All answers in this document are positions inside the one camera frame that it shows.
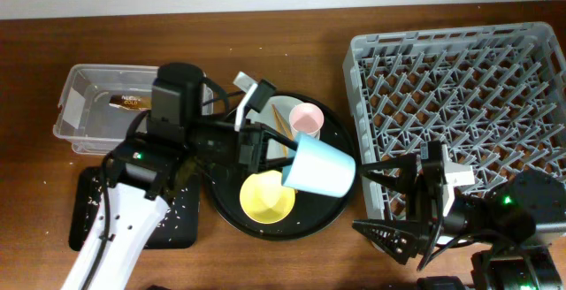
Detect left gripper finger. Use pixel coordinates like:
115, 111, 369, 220
258, 156, 294, 169
260, 124, 297, 150

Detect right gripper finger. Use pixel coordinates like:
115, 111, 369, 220
356, 153, 417, 191
352, 219, 429, 264

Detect wooden chopstick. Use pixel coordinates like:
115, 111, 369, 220
272, 104, 294, 140
272, 104, 288, 157

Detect grey round plate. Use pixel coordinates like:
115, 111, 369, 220
246, 95, 302, 159

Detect yellow bowl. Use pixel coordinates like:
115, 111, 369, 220
239, 171, 296, 225

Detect pink plastic cup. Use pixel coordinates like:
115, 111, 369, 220
289, 103, 325, 139

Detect blue plastic cup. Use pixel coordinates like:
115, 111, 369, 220
281, 133, 356, 198

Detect gold snack wrapper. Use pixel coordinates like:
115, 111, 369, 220
109, 95, 151, 111

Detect nut shell food scraps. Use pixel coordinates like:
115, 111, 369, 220
171, 156, 198, 195

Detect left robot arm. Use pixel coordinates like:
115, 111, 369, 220
63, 63, 298, 289

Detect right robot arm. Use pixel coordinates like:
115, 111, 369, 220
352, 141, 565, 289

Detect grey dishwasher rack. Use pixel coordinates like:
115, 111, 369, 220
343, 22, 565, 197

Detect clear plastic waste bin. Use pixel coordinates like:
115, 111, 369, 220
53, 63, 213, 155

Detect round black serving tray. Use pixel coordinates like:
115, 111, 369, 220
203, 92, 355, 241

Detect black rectangular tray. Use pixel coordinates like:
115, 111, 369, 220
68, 167, 201, 251

